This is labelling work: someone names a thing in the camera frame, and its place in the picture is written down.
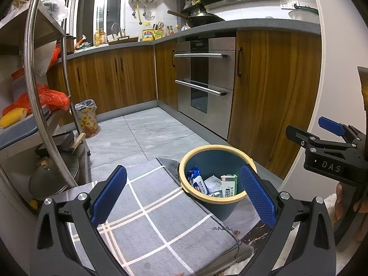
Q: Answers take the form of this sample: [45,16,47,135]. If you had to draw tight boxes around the small sauce bottles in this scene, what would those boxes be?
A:
[165,24,189,36]

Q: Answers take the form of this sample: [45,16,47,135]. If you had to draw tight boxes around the wooden pan handle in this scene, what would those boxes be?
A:
[70,132,86,153]

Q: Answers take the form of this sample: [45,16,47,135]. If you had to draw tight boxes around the white tissue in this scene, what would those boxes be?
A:
[205,175,223,193]

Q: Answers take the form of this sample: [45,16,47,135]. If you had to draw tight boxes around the black sink basket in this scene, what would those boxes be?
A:
[108,36,139,46]

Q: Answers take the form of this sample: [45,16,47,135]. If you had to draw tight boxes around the clear plastic bag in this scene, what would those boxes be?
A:
[40,0,69,22]

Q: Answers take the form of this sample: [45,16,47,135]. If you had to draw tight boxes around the stainless steel shelf rack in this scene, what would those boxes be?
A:
[0,0,91,216]

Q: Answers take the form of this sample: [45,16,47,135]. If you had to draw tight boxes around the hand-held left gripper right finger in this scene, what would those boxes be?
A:
[239,164,337,276]

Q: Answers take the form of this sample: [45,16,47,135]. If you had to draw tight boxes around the amber glass bottles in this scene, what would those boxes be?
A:
[94,28,106,46]

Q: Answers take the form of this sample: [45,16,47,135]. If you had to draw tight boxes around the stainless built-in oven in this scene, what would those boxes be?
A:
[174,37,237,140]

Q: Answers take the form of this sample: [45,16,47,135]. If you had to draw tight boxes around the small red plastic bag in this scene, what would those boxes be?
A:
[47,46,62,69]

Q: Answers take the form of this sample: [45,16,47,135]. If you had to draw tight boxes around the large red plastic bag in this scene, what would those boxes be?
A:
[3,85,71,115]

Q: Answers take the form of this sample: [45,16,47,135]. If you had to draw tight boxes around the grey-blue tray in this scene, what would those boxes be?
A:
[0,103,55,150]

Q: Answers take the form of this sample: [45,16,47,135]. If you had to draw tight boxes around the blue white snack packet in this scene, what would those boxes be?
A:
[187,166,210,194]

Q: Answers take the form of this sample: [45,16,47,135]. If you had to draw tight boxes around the wooden kitchen cabinets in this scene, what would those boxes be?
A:
[46,29,322,180]

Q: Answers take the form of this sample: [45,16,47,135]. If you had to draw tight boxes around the grey checked mat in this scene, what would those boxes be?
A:
[65,158,255,276]

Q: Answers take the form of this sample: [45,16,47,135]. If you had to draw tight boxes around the patterned trash can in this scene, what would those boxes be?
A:
[75,99,99,138]

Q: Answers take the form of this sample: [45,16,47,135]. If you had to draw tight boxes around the white plastic bag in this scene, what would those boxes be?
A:
[33,42,58,77]

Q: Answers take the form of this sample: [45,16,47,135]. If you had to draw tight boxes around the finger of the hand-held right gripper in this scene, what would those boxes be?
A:
[285,125,361,150]
[318,117,360,140]

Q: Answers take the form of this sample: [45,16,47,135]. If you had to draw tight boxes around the person's right hand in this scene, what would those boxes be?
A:
[334,182,350,221]

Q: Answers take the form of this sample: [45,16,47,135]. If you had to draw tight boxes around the blue bin with yellow rim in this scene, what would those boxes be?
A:
[178,146,253,220]

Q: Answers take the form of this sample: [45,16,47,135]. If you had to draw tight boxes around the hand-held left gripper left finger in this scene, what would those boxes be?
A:
[36,165,128,276]

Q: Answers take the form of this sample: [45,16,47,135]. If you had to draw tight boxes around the yellow corn cob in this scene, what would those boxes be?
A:
[0,108,28,129]

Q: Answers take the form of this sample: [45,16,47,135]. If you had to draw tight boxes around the black wok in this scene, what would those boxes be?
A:
[167,10,225,28]

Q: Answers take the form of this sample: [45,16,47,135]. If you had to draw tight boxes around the green and white box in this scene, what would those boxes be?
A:
[220,174,239,197]

